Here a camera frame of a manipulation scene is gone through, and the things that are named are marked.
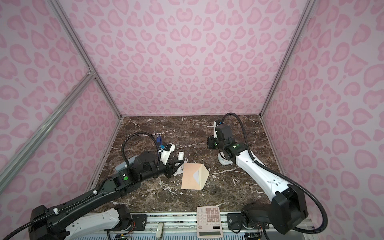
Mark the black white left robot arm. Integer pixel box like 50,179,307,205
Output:
29,152,184,240

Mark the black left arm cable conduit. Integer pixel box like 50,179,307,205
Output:
1,131,160,240

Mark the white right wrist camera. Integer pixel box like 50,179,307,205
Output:
213,120,222,139

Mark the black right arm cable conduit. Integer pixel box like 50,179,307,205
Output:
221,112,328,235

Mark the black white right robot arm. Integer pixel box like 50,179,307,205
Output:
208,121,308,234

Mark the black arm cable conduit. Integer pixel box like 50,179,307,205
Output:
1,131,160,240
221,112,328,235

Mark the diagonal aluminium frame bar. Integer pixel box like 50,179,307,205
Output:
1,71,94,193

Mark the pink white calculator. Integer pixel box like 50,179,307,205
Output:
197,206,223,240

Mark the white glue stick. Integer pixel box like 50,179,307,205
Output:
178,152,184,162

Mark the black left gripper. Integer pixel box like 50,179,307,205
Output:
141,155,185,184

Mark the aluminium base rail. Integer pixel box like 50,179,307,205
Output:
66,209,317,240

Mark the small white alarm clock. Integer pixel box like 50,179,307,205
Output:
218,152,234,166

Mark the peach pink envelope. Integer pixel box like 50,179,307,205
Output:
181,163,209,190

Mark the white clip on rail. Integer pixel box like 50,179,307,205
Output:
156,223,164,240

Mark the white letter paper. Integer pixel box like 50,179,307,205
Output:
193,170,200,188

